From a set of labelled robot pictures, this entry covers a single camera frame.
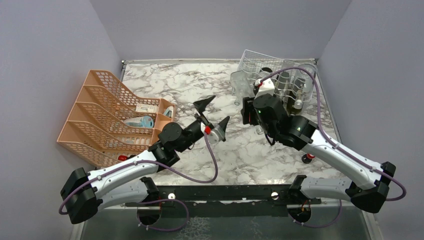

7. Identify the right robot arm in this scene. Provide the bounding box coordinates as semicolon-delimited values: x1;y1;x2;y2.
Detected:
241;94;396;214

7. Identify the clear bottle with silver cap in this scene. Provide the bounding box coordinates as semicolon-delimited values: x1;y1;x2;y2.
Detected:
293;64;316;111

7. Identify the green wine bottle white label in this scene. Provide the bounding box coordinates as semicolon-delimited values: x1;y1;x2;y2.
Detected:
259;67;273;76

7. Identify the white wire wine rack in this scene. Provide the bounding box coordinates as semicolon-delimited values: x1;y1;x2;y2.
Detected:
230;49;318;110

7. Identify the orange plastic file organizer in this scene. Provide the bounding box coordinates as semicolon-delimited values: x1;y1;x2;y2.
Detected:
57;70;176;168

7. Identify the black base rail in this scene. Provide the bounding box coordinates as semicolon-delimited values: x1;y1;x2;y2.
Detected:
125;184;321;218

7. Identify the tall clear glass bottle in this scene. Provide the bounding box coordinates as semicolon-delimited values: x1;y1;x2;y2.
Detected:
277;69;297;104

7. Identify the white card box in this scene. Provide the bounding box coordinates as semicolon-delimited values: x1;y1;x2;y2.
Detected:
135;103;159;113

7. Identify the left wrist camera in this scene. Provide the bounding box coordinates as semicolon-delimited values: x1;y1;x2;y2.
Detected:
200;123;221;144

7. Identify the blue white stapler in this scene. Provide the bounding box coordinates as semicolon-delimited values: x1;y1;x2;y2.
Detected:
163;106;174;118

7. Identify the clear square glass bottle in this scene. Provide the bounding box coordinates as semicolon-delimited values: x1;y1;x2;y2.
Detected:
230;69;263;135

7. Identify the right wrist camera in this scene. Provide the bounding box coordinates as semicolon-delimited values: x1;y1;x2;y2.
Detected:
253;78;276;98

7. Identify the blue correction tape package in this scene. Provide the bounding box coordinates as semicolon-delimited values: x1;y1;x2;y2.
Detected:
123;115;155;128

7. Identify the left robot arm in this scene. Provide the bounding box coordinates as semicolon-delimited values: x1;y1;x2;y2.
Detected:
58;95;230;224

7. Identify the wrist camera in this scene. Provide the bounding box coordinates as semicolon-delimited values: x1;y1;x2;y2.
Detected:
200;123;221;144
253;78;276;98

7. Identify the green wine bottle silver neck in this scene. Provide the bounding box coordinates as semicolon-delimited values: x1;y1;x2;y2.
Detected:
286;90;304;115

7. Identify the red and black stopper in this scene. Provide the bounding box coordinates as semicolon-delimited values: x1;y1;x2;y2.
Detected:
301;153;315;164

